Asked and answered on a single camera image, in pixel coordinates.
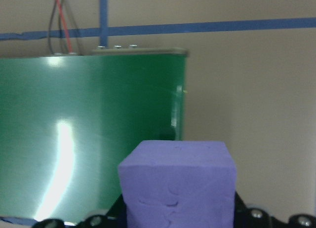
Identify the purple foam block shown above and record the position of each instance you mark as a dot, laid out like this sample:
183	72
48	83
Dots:
177	183

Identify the green conveyor belt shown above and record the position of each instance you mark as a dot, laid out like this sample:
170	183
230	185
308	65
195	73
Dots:
111	102

